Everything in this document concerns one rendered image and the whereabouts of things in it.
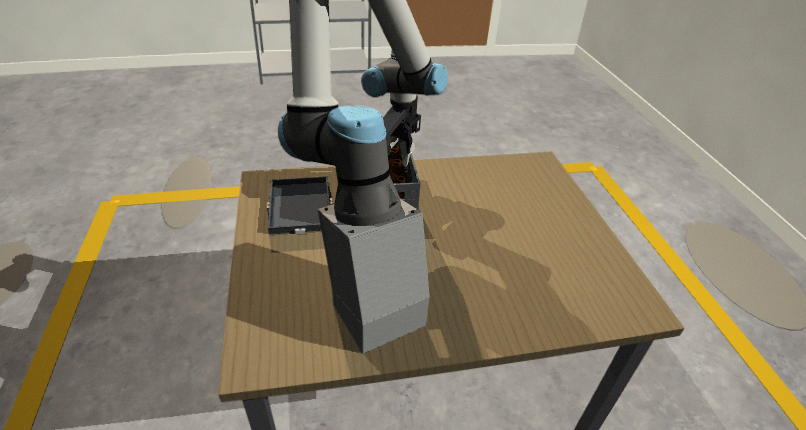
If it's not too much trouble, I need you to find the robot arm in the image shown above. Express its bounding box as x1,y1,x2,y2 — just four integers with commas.
278,0,448,226

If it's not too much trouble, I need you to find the black divided crate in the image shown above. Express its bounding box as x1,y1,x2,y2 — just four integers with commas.
394,138,420,210

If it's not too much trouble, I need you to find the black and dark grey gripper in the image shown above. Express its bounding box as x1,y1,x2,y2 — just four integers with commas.
386,95,421,169

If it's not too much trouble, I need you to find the brown glass bottle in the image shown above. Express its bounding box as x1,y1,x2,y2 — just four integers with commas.
388,145,402,170
389,159,408,184
397,176,405,199

